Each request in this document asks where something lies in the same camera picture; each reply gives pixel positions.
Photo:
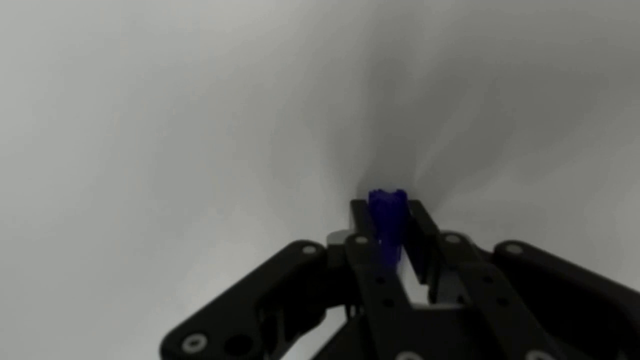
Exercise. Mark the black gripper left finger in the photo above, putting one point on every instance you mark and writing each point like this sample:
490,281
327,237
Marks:
292,306

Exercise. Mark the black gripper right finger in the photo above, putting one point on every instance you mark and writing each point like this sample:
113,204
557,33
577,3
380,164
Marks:
533,300

